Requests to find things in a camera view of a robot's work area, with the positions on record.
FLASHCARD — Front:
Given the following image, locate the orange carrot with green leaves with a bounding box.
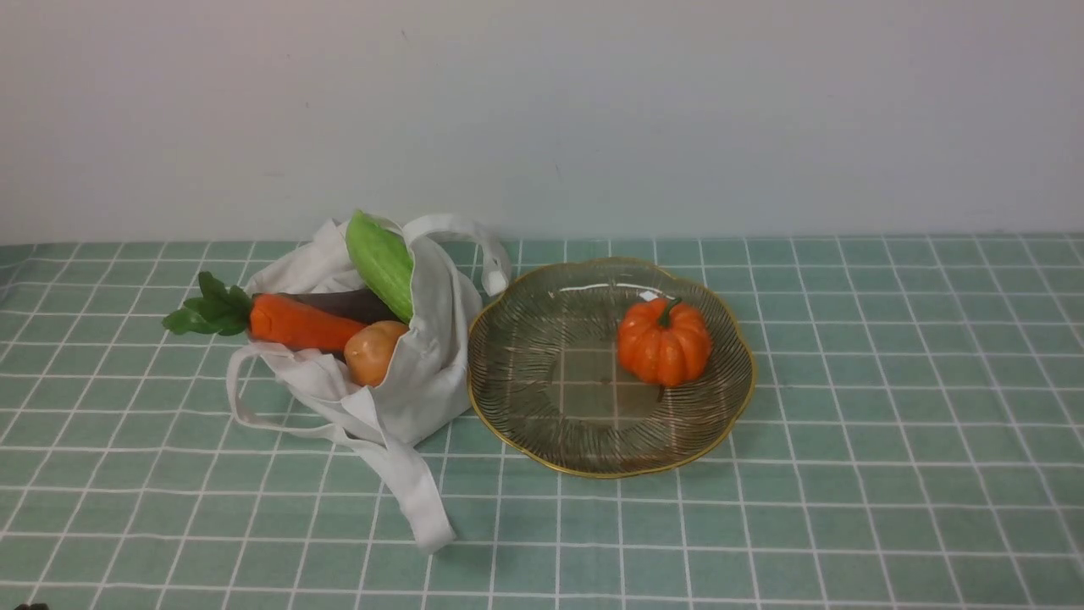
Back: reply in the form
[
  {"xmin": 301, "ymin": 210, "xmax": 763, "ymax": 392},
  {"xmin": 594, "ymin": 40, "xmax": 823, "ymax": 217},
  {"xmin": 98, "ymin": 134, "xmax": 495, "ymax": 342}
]
[{"xmin": 162, "ymin": 271, "xmax": 367, "ymax": 352}]

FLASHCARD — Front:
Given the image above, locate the white cloth tote bag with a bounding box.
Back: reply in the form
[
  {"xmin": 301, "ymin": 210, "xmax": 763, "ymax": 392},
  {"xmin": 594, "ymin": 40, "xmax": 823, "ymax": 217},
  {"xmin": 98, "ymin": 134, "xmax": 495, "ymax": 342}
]
[{"xmin": 225, "ymin": 213, "xmax": 512, "ymax": 555}]

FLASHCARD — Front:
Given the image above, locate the glass plate with gold rim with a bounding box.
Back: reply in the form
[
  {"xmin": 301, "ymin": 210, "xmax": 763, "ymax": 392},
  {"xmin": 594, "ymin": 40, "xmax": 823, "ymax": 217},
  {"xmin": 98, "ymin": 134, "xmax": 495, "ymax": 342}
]
[{"xmin": 468, "ymin": 258, "xmax": 758, "ymax": 479}]

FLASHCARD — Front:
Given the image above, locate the small orange pumpkin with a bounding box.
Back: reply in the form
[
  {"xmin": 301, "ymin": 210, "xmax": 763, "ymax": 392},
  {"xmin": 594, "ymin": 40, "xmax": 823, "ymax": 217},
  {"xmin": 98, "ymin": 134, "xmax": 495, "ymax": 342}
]
[{"xmin": 617, "ymin": 297, "xmax": 712, "ymax": 387}]

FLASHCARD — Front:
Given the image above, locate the light green corn cob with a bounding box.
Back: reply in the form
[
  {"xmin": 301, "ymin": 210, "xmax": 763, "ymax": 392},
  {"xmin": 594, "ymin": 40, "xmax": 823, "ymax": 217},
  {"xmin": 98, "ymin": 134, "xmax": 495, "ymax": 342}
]
[{"xmin": 345, "ymin": 211, "xmax": 414, "ymax": 324}]

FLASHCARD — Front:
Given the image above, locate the dark purple eggplant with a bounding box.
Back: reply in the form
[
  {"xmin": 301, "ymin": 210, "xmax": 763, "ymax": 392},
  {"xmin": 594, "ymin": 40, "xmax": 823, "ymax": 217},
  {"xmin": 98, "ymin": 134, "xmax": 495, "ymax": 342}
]
[{"xmin": 281, "ymin": 288, "xmax": 401, "ymax": 324}]

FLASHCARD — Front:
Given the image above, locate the green checkered tablecloth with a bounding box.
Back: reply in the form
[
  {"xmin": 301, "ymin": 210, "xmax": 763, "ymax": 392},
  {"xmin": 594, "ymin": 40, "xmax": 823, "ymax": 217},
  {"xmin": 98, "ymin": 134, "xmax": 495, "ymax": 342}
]
[{"xmin": 1, "ymin": 233, "xmax": 1083, "ymax": 609}]

